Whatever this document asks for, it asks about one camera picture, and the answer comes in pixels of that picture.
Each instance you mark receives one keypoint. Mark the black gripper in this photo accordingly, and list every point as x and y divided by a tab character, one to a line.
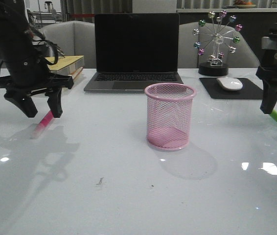
28	72
267	71

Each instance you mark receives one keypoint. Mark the pink marker pen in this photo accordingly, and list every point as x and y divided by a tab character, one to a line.
42	125

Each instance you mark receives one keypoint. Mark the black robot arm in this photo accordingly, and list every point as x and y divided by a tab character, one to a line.
16	33

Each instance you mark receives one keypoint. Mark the pink mesh pen holder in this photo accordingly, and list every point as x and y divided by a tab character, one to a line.
169	115

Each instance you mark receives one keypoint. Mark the white computer mouse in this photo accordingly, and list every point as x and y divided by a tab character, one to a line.
229	83

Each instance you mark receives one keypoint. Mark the middle book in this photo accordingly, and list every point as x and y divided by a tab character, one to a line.
76	74

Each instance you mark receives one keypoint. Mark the top yellow book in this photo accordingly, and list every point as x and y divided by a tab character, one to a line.
67	65

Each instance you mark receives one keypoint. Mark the ferris wheel desk ornament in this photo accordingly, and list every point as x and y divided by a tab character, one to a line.
215	41

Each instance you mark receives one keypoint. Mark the left grey chair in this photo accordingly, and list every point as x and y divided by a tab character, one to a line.
74	38

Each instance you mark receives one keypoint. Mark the grey chair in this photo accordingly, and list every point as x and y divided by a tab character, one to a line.
74	38
188	58

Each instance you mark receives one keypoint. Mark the right grey chair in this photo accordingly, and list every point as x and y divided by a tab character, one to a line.
188	58

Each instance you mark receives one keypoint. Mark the fruit bowl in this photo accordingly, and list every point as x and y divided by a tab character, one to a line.
243	4

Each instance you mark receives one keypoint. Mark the grey laptop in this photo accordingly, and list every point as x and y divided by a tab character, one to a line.
135	50

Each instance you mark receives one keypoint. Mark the white cabinet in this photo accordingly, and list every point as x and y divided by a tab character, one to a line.
154	6

